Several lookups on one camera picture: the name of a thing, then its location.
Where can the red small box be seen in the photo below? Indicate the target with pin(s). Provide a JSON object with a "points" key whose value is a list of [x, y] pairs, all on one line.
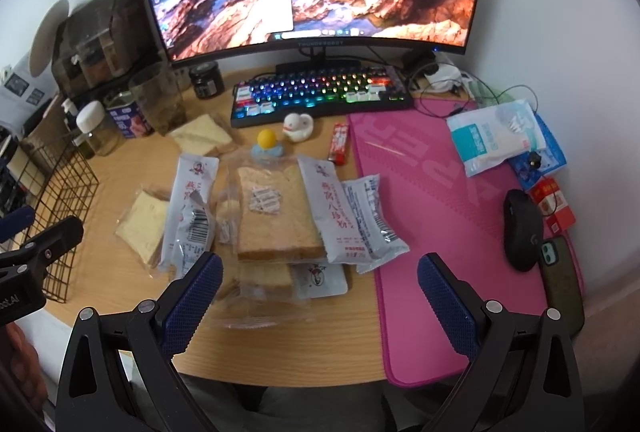
{"points": [[550, 199]]}

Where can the blue tin can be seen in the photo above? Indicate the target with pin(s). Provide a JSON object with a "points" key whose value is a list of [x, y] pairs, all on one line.
{"points": [[127, 120]]}

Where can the silver white snack packet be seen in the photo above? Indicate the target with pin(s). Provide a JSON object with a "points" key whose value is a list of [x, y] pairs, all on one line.
{"points": [[372, 222]]}

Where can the white power strip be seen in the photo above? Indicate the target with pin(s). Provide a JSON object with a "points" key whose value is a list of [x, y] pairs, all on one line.
{"points": [[442, 75]]}

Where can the backlit mechanical keyboard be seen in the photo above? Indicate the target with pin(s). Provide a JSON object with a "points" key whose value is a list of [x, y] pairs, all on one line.
{"points": [[320, 90]]}

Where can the person's left hand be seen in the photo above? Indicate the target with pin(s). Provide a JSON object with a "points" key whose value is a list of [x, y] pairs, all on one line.
{"points": [[20, 362]]}

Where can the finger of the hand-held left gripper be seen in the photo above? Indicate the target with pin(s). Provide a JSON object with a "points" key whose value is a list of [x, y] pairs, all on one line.
{"points": [[15, 221], [55, 237]]}

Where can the blue plastic packet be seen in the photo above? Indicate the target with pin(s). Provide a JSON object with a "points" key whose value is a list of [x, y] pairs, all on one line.
{"points": [[552, 152]]}

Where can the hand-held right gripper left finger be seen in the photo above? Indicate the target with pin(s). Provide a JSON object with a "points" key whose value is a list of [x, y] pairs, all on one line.
{"points": [[200, 297]]}

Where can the clear container with tea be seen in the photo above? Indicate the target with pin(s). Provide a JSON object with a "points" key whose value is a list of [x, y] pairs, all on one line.
{"points": [[157, 107]]}

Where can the white powder sachet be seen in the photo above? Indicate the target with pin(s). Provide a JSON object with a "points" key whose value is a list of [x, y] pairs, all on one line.
{"points": [[327, 207], [192, 192], [320, 279]]}

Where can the white blue mask pack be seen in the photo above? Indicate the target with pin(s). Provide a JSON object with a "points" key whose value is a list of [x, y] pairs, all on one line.
{"points": [[490, 137]]}

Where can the large bagged toast slice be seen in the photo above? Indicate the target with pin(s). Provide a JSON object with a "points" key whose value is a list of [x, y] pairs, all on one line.
{"points": [[275, 227]]}

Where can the green mesh cloth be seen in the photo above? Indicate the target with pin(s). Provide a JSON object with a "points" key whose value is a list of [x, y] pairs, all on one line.
{"points": [[482, 92]]}

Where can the small black fob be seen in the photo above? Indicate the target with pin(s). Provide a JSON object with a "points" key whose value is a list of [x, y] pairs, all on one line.
{"points": [[536, 161]]}

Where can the wooden toothpick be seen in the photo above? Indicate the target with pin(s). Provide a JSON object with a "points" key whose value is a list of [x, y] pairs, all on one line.
{"points": [[385, 148]]}

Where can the white rubber duck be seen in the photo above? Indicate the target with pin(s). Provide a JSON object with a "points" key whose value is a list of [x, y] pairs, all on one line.
{"points": [[298, 127]]}

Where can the black monitor stand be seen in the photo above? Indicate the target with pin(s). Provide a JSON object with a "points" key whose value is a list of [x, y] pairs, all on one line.
{"points": [[320, 66]]}

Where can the yellow ball blue toy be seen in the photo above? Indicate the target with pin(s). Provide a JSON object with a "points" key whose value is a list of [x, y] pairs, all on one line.
{"points": [[266, 140]]}

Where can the phone in green case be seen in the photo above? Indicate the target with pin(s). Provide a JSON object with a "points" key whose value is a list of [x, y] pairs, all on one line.
{"points": [[560, 282]]}

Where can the pink desk mat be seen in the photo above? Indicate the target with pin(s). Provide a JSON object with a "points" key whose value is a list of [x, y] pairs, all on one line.
{"points": [[430, 212]]}

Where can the dark transparent storage box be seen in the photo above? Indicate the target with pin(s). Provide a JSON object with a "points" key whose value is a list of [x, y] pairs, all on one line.
{"points": [[110, 32]]}

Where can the white desiccant sachet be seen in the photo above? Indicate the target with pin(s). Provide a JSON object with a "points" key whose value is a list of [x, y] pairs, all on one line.
{"points": [[265, 199]]}

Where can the black jar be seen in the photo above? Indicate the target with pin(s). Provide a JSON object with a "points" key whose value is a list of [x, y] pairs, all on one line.
{"points": [[206, 82]]}

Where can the red white candy packet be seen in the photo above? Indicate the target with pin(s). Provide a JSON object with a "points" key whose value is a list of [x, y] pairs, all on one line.
{"points": [[338, 142]]}

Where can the round white disc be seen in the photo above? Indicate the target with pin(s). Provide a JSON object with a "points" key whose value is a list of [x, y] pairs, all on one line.
{"points": [[46, 37]]}

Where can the white paper with photos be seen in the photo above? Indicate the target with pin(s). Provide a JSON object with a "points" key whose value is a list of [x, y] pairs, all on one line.
{"points": [[20, 87]]}

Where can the black computer mouse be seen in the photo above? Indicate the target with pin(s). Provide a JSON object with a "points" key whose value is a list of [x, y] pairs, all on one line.
{"points": [[522, 227]]}

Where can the small pump bottle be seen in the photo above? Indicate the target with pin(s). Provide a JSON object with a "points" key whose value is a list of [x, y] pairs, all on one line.
{"points": [[70, 115]]}

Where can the bagged bread slice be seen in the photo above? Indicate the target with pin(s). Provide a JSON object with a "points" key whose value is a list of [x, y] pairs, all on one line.
{"points": [[202, 135], [265, 277], [142, 224]]}

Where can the glass jar white lid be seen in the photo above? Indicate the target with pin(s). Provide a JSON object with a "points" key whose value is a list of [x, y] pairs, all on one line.
{"points": [[97, 132]]}

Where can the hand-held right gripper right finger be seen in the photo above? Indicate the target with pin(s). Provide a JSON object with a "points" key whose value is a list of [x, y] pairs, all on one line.
{"points": [[445, 307]]}

